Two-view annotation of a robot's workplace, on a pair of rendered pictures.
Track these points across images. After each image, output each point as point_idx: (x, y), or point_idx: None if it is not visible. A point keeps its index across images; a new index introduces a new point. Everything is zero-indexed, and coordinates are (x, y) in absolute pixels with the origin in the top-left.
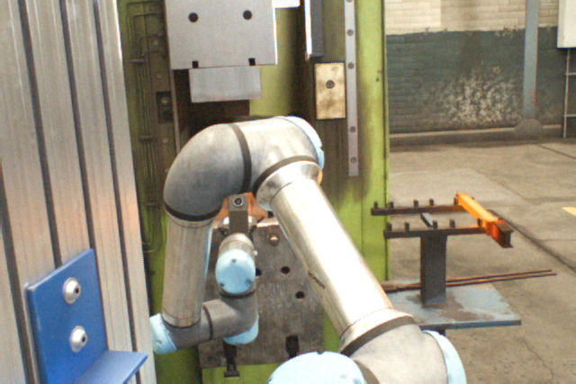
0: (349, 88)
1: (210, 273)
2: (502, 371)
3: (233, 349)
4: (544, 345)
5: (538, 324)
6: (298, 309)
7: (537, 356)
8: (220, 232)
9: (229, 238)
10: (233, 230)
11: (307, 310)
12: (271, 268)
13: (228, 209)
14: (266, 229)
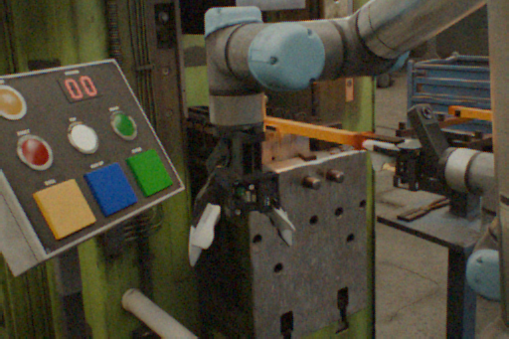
0: (347, 2)
1: (269, 233)
2: (399, 292)
3: (287, 322)
4: (407, 261)
5: (385, 246)
6: (348, 255)
7: (411, 271)
8: (409, 154)
9: (465, 152)
10: (437, 147)
11: (356, 254)
12: (327, 212)
13: (421, 122)
14: (324, 166)
